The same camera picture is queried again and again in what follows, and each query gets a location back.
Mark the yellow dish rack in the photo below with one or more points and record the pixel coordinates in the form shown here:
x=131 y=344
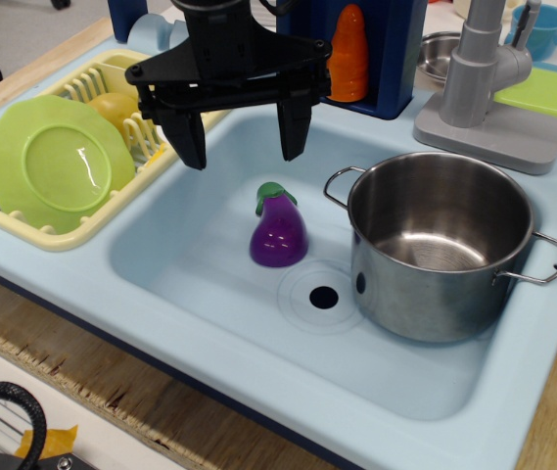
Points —
x=151 y=153

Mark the dark blue sink backboard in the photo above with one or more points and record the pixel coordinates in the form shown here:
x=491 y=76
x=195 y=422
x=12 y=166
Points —
x=393 y=30

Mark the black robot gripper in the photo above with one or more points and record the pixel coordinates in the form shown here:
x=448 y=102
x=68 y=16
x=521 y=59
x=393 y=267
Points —
x=230 y=61

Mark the small steel bowl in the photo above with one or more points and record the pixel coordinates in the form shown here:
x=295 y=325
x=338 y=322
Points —
x=435 y=54

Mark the yellow toy fruit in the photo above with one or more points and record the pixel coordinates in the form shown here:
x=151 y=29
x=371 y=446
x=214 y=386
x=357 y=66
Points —
x=115 y=108

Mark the orange toy bottle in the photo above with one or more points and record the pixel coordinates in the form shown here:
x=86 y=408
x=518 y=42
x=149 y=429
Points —
x=349 y=63

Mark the green cutting board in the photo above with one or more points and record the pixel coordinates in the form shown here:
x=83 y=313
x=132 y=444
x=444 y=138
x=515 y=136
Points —
x=538 y=93

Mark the purple toy eggplant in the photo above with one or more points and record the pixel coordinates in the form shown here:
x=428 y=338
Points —
x=280 y=239

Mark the grey toy faucet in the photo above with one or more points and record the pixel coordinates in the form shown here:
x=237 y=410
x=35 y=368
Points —
x=465 y=119

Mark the green plastic plate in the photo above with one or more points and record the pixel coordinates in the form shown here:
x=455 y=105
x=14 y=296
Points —
x=59 y=162

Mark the light blue toy sink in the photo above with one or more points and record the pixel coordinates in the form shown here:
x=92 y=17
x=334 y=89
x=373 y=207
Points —
x=171 y=275

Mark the stainless steel pot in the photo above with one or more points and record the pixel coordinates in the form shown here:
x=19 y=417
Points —
x=438 y=240

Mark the blue plastic cup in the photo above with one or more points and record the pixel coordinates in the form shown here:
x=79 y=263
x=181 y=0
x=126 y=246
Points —
x=543 y=40

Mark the yellow tape piece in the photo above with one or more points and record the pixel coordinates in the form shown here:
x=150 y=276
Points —
x=57 y=442

